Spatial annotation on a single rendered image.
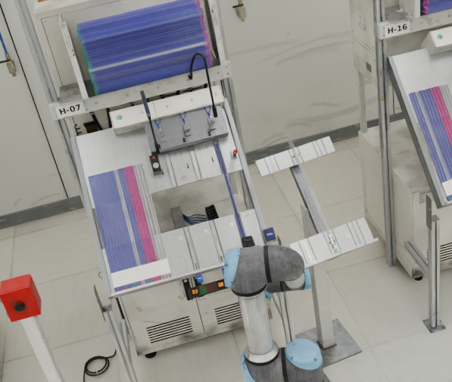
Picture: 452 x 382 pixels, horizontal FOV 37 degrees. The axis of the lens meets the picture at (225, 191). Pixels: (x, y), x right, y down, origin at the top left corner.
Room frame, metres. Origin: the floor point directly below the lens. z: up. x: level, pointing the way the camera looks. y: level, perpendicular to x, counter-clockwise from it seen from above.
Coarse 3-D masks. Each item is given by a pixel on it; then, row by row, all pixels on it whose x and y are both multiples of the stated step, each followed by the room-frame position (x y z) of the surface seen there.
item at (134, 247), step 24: (120, 168) 2.55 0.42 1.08; (96, 192) 2.49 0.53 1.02; (120, 192) 2.48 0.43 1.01; (144, 192) 2.47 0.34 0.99; (120, 216) 2.40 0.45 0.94; (144, 216) 2.39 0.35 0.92; (120, 240) 2.33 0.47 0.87; (144, 240) 2.32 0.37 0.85; (120, 264) 2.25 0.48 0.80; (144, 264) 2.25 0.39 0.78; (168, 264) 2.24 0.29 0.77; (120, 288) 2.18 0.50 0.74
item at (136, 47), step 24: (192, 0) 2.76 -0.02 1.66; (96, 24) 2.69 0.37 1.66; (120, 24) 2.67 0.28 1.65; (144, 24) 2.66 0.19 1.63; (168, 24) 2.67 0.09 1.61; (192, 24) 2.68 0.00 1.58; (96, 48) 2.64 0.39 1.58; (120, 48) 2.65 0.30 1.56; (144, 48) 2.66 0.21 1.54; (168, 48) 2.67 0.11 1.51; (192, 48) 2.68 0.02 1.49; (96, 72) 2.63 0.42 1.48; (120, 72) 2.65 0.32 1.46; (144, 72) 2.66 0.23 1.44; (168, 72) 2.67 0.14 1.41
